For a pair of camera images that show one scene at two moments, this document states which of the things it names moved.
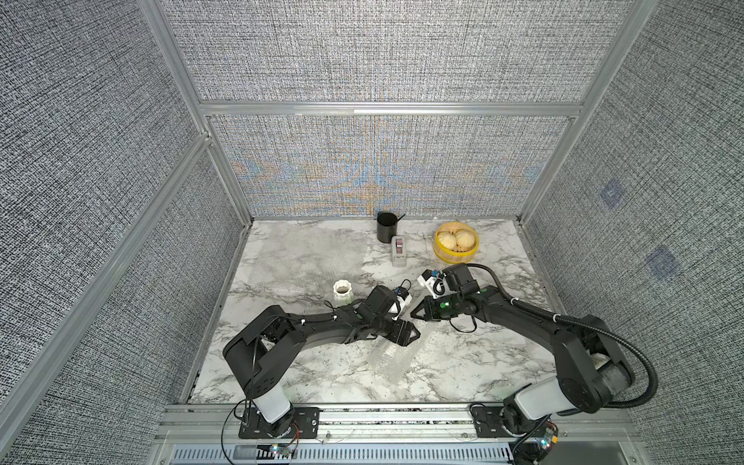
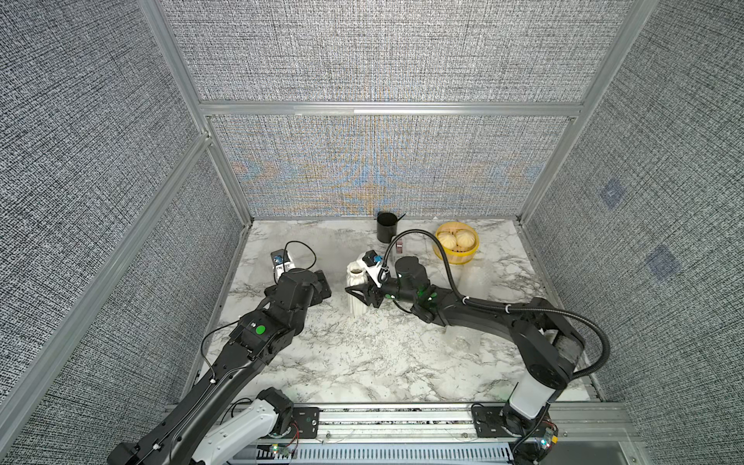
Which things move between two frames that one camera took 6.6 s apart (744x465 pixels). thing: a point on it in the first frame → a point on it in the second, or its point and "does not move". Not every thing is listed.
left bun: (447, 239) does not move
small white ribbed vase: (343, 295) → (356, 274)
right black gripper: (434, 316) → (369, 294)
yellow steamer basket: (455, 242) does not move
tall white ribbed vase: (390, 360) → (472, 281)
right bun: (464, 237) does not move
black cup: (387, 227) does not move
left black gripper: (404, 333) → (319, 294)
